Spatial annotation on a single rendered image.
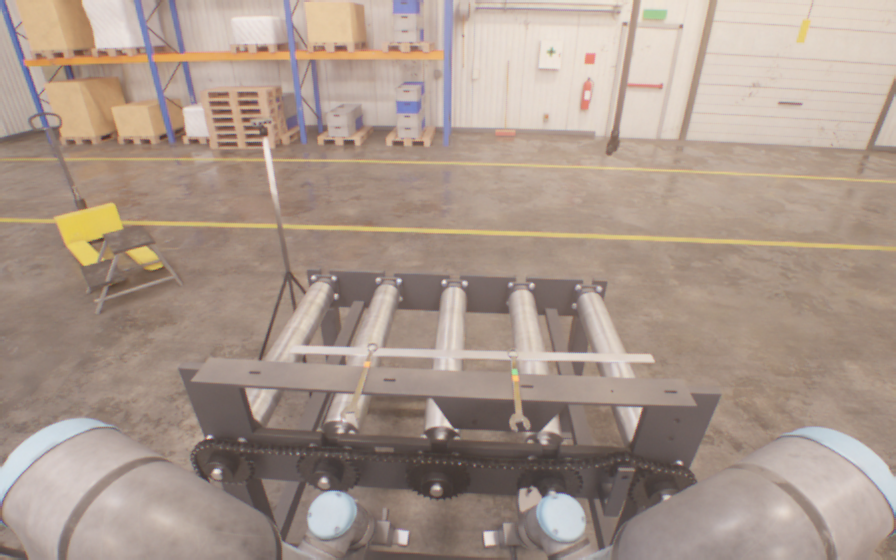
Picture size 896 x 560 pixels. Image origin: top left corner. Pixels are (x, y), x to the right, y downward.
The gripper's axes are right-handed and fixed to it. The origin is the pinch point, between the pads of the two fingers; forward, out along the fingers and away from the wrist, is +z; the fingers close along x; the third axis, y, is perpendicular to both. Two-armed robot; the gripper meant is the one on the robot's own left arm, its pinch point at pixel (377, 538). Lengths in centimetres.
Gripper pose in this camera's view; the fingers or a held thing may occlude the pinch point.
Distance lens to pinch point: 131.4
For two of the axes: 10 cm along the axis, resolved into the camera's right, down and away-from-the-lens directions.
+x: -9.8, 0.1, 2.0
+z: 1.6, 6.1, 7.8
